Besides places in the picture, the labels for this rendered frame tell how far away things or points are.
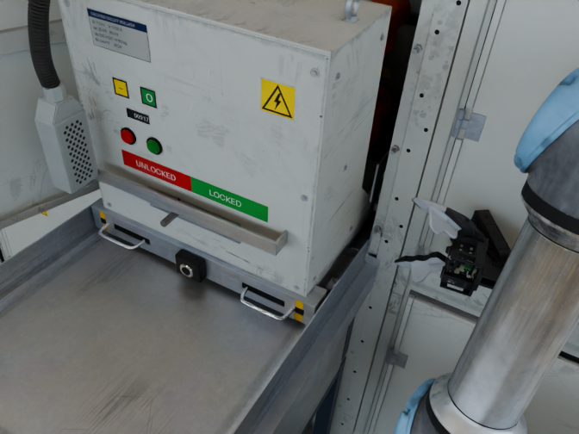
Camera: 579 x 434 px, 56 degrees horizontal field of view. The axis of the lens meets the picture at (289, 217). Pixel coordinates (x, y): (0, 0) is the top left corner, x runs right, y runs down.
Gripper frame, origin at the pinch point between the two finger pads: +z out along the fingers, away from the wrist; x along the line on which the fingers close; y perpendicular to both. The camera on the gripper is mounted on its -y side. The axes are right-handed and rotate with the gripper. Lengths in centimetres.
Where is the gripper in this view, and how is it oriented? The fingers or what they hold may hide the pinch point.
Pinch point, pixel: (402, 228)
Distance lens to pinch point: 96.7
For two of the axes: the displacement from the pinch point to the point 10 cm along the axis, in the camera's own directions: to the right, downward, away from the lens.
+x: -0.6, 7.5, 6.6
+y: -3.8, 6.0, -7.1
